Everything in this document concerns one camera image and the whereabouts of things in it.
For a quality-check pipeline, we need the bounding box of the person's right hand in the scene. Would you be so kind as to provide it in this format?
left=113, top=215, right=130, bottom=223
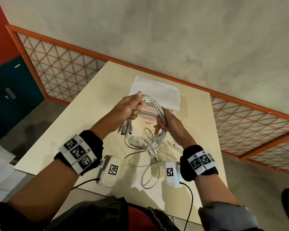
left=154, top=108, right=191, bottom=149

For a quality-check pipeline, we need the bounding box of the person's left hand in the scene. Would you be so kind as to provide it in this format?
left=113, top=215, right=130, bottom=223
left=109, top=91, right=145, bottom=124

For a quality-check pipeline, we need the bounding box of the bundle of white cables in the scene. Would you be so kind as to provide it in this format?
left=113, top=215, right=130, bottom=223
left=117, top=94, right=168, bottom=152

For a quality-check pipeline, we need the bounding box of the person's left forearm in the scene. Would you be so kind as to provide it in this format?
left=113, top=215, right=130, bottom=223
left=7, top=109, right=122, bottom=215

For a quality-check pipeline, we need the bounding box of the person's right forearm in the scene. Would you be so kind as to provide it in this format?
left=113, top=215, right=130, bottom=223
left=175, top=137, right=239, bottom=210

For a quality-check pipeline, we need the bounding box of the white folded cloth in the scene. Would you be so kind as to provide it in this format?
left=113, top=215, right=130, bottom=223
left=127, top=76, right=181, bottom=111

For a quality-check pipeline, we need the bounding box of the black right wristband with markers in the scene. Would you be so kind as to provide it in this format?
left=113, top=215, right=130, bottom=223
left=179, top=145, right=219, bottom=182

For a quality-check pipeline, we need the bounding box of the black wristband with markers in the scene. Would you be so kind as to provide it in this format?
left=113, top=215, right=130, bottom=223
left=54, top=129, right=104, bottom=176
left=179, top=145, right=219, bottom=182

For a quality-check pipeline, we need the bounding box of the black left wristband with markers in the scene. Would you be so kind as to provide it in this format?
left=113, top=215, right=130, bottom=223
left=54, top=129, right=104, bottom=176

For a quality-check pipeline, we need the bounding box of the orange lattice railing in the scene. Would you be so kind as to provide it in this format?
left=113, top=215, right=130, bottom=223
left=5, top=24, right=289, bottom=179

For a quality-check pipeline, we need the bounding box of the red shirt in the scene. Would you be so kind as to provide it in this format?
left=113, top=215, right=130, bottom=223
left=127, top=205, right=160, bottom=231

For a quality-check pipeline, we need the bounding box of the dark jacket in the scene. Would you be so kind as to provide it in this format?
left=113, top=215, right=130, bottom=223
left=0, top=195, right=264, bottom=231

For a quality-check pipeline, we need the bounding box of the teal door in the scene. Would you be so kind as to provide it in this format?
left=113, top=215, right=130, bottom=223
left=0, top=56, right=45, bottom=143

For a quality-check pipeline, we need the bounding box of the tangle of loose white cords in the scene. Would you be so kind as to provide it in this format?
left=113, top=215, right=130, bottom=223
left=123, top=127, right=184, bottom=190

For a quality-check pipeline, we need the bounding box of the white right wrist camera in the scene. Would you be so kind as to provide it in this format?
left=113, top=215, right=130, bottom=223
left=165, top=161, right=184, bottom=188

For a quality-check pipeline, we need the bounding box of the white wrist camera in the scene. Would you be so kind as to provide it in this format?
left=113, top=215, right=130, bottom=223
left=165, top=161, right=184, bottom=188
left=96, top=155, right=122, bottom=187

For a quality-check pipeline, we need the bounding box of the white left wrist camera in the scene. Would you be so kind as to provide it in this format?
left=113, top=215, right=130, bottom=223
left=96, top=155, right=122, bottom=187

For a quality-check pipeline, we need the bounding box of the black right camera cable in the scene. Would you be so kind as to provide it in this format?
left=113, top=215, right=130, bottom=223
left=179, top=181, right=194, bottom=231

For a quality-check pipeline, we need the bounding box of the black camera cable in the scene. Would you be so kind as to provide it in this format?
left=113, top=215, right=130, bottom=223
left=179, top=181, right=194, bottom=231
left=71, top=178, right=100, bottom=191

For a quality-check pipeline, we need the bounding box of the black left camera cable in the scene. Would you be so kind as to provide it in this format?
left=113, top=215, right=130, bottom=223
left=71, top=178, right=100, bottom=191

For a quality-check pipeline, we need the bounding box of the grey door handle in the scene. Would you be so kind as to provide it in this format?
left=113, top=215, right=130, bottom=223
left=4, top=87, right=17, bottom=100

